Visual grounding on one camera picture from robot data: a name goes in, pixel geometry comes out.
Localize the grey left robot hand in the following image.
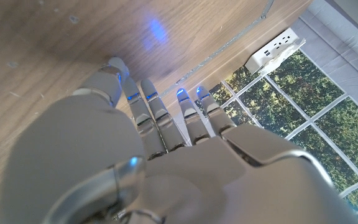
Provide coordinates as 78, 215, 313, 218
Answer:
0, 56, 358, 224

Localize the printed window backdrop cloth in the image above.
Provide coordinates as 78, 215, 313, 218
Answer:
194, 0, 358, 224

